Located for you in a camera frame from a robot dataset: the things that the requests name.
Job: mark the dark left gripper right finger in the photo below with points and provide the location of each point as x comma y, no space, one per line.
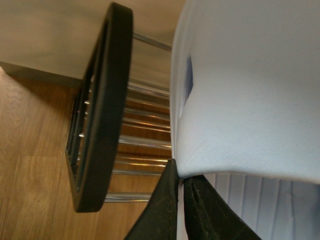
208,217

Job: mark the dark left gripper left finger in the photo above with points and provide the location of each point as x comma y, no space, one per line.
158,221

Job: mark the black metal shoe rack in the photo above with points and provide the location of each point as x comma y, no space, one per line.
98,115

